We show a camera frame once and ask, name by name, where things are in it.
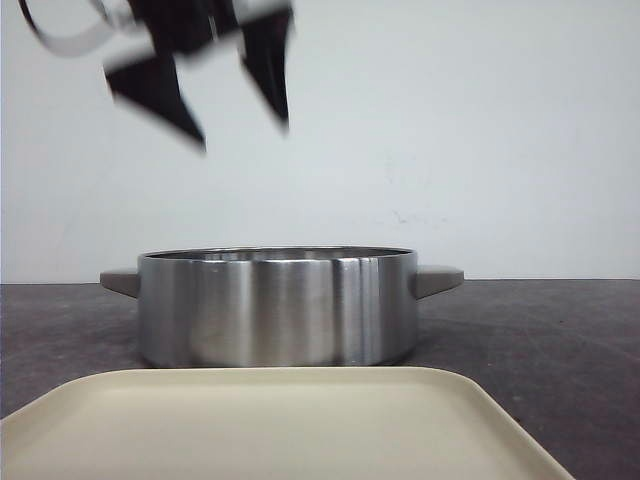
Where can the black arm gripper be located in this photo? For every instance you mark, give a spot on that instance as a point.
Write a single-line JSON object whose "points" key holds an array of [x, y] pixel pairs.
{"points": [[150, 82]]}

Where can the stainless steel steamer pot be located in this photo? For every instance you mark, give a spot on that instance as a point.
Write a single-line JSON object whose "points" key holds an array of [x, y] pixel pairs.
{"points": [[279, 306]]}

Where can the cream plastic tray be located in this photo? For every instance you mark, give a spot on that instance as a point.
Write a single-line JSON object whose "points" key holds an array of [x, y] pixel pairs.
{"points": [[270, 423]]}

